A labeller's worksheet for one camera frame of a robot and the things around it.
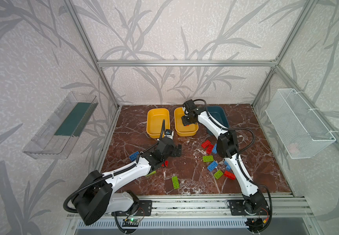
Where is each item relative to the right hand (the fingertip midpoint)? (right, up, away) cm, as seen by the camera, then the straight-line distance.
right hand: (185, 116), depth 107 cm
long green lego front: (-7, -37, -26) cm, 45 cm away
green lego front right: (+18, -34, -22) cm, 44 cm away
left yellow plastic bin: (-24, -1, +5) cm, 24 cm away
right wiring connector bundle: (+34, -54, -34) cm, 73 cm away
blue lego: (+15, -30, -20) cm, 39 cm away
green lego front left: (-21, -33, -23) cm, 45 cm away
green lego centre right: (+13, -26, -16) cm, 34 cm away
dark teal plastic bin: (+26, +3, +7) cm, 27 cm away
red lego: (-13, -28, -19) cm, 36 cm away
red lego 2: (+13, -19, -10) cm, 25 cm away
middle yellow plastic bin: (-2, -10, -7) cm, 12 cm away
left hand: (-6, -14, -22) cm, 27 cm away
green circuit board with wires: (-29, -53, -35) cm, 69 cm away
